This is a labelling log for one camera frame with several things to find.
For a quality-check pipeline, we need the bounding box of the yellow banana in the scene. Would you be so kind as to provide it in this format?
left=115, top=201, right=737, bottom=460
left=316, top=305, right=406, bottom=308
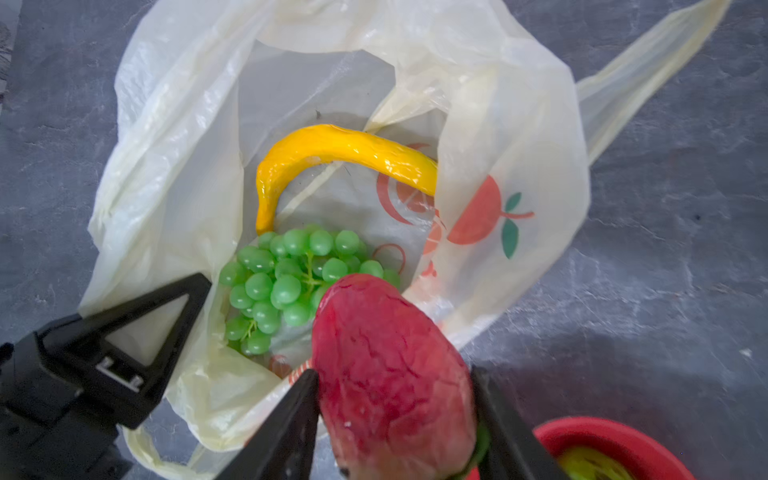
left=255, top=124, right=439, bottom=236

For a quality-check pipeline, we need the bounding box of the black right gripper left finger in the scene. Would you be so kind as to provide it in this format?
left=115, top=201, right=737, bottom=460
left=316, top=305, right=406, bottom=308
left=217, top=369, right=320, bottom=480

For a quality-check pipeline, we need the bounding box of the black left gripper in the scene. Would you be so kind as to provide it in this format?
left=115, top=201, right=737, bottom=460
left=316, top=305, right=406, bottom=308
left=1, top=273, right=212, bottom=479

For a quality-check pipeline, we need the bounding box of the yellow printed plastic bag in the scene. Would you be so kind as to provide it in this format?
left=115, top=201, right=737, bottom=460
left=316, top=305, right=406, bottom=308
left=77, top=0, right=734, bottom=480

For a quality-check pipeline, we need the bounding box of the green grape bunch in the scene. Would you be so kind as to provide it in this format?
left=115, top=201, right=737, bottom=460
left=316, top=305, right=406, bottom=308
left=218, top=224, right=405, bottom=357

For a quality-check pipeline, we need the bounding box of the red flower-shaped plate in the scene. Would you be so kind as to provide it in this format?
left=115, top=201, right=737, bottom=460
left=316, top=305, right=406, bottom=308
left=533, top=416, right=694, bottom=480

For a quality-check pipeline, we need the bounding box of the light green custard apple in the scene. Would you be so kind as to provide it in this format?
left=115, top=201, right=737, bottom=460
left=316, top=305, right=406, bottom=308
left=557, top=447, right=635, bottom=480

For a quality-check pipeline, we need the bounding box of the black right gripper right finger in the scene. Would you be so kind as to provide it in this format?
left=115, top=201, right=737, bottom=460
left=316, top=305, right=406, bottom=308
left=471, top=367, right=567, bottom=480

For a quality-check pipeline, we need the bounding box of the red green mango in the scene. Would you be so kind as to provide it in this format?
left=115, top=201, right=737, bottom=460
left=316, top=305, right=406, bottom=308
left=311, top=274, right=477, bottom=479

